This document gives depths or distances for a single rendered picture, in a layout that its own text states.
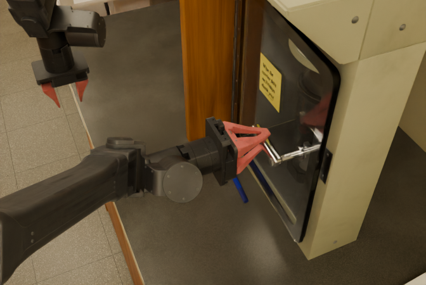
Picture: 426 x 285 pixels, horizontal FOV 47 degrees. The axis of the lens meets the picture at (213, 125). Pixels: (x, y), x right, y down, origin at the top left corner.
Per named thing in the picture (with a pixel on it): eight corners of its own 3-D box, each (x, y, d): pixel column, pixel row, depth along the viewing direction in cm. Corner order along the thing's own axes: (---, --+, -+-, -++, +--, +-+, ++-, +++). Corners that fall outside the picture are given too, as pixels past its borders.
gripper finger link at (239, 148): (280, 135, 77) (225, 153, 74) (276, 165, 82) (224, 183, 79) (260, 108, 81) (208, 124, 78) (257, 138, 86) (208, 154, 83)
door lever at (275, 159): (276, 125, 85) (277, 114, 83) (303, 164, 78) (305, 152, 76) (248, 133, 83) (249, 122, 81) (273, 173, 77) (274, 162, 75)
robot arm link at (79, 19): (27, -24, 84) (16, 19, 81) (92, -21, 84) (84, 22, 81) (51, 16, 96) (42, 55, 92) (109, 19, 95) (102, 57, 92)
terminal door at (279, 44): (236, 136, 110) (243, -31, 83) (301, 246, 90) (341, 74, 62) (232, 137, 110) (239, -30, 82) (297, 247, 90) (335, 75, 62)
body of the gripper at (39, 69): (90, 75, 97) (83, 44, 92) (38, 88, 94) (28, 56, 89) (83, 57, 102) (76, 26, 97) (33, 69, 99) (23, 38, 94)
